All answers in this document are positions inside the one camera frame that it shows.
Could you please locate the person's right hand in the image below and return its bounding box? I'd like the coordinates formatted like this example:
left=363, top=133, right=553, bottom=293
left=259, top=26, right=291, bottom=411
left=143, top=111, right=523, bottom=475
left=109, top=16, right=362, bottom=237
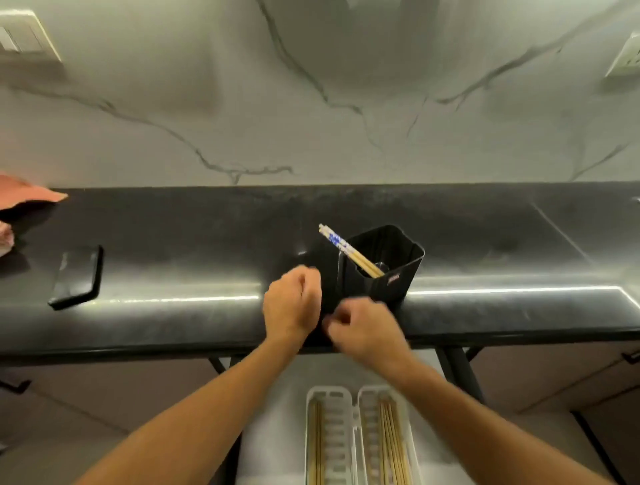
left=323, top=297, right=415, bottom=381

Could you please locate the blue patterned bamboo chopstick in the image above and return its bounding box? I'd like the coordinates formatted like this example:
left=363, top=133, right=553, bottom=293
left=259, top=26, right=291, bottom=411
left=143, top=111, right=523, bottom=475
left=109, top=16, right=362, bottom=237
left=318, top=227, right=382, bottom=279
left=319, top=224, right=386, bottom=276

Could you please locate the pink cloth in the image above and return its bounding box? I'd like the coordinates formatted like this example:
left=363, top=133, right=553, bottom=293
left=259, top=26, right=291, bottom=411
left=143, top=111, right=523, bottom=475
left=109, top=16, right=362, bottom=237
left=0, top=173, right=69, bottom=258

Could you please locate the white plastic chopstick tray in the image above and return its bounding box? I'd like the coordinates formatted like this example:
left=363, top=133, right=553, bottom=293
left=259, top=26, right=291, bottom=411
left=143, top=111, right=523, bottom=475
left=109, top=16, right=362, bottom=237
left=304, top=384, right=423, bottom=485

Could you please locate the black smartphone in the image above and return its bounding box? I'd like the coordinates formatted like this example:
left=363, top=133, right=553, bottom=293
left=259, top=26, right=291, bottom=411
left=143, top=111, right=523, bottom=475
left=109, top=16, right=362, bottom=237
left=48, top=245, right=105, bottom=311

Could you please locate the person's left hand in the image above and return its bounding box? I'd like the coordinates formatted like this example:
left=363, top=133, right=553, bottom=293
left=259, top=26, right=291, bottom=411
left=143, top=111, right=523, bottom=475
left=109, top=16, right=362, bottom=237
left=262, top=265, right=324, bottom=351

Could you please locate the black metal bar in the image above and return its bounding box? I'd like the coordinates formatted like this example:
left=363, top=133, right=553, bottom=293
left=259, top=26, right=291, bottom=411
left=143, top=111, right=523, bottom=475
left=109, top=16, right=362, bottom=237
left=570, top=410, right=627, bottom=485

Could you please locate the black plastic utensil holder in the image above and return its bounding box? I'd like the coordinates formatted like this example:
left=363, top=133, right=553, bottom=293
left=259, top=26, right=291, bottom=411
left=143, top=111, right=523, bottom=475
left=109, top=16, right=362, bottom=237
left=300, top=224, right=426, bottom=345

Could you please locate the person's right forearm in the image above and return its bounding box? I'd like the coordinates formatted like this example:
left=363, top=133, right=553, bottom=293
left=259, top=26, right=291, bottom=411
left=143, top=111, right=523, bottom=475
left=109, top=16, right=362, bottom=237
left=384, top=361, right=617, bottom=485

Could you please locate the person's left forearm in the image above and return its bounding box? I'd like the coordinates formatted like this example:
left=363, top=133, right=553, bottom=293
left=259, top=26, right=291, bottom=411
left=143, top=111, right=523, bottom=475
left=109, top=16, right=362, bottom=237
left=75, top=336, right=308, bottom=485

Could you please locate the bundle of plain bamboo chopsticks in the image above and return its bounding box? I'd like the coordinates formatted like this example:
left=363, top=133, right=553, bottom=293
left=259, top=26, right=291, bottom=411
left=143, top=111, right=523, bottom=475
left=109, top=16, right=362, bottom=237
left=377, top=395, right=414, bottom=485
left=308, top=400, right=327, bottom=485

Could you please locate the white wall socket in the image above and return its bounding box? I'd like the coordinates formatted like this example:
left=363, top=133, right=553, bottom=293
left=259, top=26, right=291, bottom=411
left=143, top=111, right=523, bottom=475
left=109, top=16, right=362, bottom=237
left=604, top=31, right=640, bottom=79

